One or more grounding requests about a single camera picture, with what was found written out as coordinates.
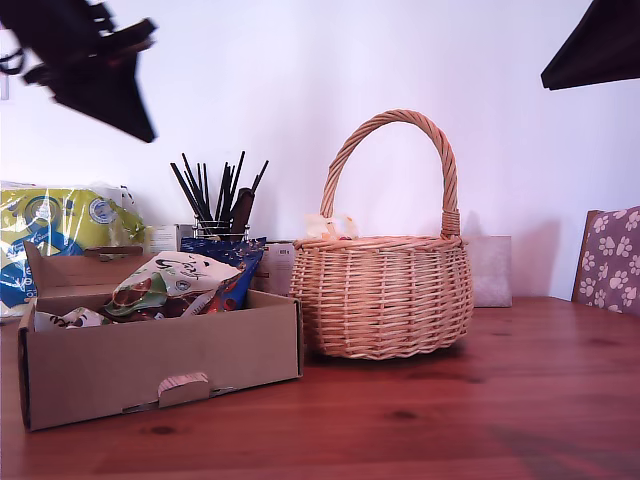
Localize white green chocolate egg bag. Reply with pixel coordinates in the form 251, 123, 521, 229
102, 251, 246, 321

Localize blue Terry's chocolate bag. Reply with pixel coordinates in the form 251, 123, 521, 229
179, 236, 266, 314

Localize red yellow Maltesers bunnies bag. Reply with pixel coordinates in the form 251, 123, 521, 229
304, 212, 361, 241

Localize brown cardboard box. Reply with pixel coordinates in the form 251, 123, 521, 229
17, 239, 305, 432

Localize black chopstick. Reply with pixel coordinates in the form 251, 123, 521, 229
170, 162, 206, 224
203, 162, 213, 224
225, 149, 247, 224
181, 152, 212, 224
250, 159, 270, 196
215, 161, 230, 224

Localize yellow-green wrapped bottle pack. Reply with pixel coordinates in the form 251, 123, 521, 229
0, 180, 154, 319

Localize white carton with label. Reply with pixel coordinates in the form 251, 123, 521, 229
149, 223, 196, 254

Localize small white black-print bag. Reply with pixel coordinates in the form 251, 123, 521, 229
34, 307, 114, 331

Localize tin can with white label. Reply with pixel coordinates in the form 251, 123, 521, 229
259, 241, 296, 296

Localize pale grey pouch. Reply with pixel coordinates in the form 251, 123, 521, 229
467, 234, 514, 308

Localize brown wooden utensil handle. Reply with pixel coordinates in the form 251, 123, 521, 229
230, 187, 256, 235

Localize wooden chair frame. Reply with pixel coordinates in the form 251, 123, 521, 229
571, 208, 605, 304

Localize woven wicker basket with handle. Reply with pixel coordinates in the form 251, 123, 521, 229
289, 108, 475, 361

